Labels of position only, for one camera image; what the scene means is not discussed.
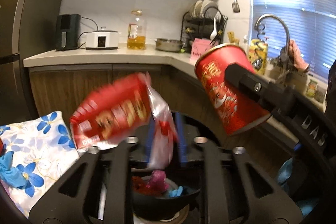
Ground black trash bin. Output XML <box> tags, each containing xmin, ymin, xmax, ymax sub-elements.
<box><xmin>131</xmin><ymin>114</ymin><xmax>219</xmax><ymax>223</ymax></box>

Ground blue glove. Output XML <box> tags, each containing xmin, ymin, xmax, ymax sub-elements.
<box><xmin>1</xmin><ymin>151</ymin><xmax>27</xmax><ymax>188</ymax></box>
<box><xmin>169</xmin><ymin>186</ymin><xmax>184</xmax><ymax>198</ymax></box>

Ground chrome sink faucet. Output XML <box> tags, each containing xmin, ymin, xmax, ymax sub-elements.
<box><xmin>253</xmin><ymin>14</ymin><xmax>290</xmax><ymax>69</ymax></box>

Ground pink utensil holder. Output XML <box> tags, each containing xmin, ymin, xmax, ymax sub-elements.
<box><xmin>190</xmin><ymin>38</ymin><xmax>212</xmax><ymax>60</ymax></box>

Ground large red paper cup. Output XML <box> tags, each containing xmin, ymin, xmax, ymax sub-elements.
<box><xmin>194</xmin><ymin>44</ymin><xmax>270</xmax><ymax>136</ymax></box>

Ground cooking oil bottle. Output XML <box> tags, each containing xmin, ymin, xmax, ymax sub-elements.
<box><xmin>127</xmin><ymin>10</ymin><xmax>147</xmax><ymax>50</ymax></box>

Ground steel bowl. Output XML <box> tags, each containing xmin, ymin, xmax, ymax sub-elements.
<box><xmin>155</xmin><ymin>38</ymin><xmax>183</xmax><ymax>52</ymax></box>

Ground yellow detergent bottle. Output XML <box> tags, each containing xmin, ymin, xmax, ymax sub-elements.
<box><xmin>248</xmin><ymin>39</ymin><xmax>268</xmax><ymax>75</ymax></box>

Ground black dish rack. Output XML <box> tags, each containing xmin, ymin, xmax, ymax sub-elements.
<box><xmin>180</xmin><ymin>0</ymin><xmax>228</xmax><ymax>53</ymax></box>

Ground red wrapper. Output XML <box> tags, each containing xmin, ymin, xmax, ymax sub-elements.
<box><xmin>131</xmin><ymin>176</ymin><xmax>147</xmax><ymax>194</ymax></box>

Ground pink cloth on faucet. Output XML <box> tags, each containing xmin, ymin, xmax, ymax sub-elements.
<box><xmin>289</xmin><ymin>39</ymin><xmax>309</xmax><ymax>72</ymax></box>

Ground red snack bag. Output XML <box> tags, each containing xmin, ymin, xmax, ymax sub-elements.
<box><xmin>70</xmin><ymin>72</ymin><xmax>178</xmax><ymax>169</ymax></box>

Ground wooden lower cabinet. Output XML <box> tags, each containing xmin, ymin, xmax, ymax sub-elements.
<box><xmin>28</xmin><ymin>63</ymin><xmax>302</xmax><ymax>162</ymax></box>

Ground pink plastic bag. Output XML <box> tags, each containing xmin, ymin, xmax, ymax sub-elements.
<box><xmin>144</xmin><ymin>170</ymin><xmax>169</xmax><ymax>196</ymax></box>

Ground dark grey refrigerator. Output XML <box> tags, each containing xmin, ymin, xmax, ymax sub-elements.
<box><xmin>1</xmin><ymin>0</ymin><xmax>62</xmax><ymax>125</ymax></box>

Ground window blinds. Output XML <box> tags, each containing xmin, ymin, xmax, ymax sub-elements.
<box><xmin>253</xmin><ymin>0</ymin><xmax>335</xmax><ymax>79</ymax></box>

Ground blue floral white tablecloth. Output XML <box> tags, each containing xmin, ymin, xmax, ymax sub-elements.
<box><xmin>1</xmin><ymin>111</ymin><xmax>79</xmax><ymax>217</ymax></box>

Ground white rice cooker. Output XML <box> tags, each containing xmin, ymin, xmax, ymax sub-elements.
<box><xmin>85</xmin><ymin>27</ymin><xmax>120</xmax><ymax>50</ymax></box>

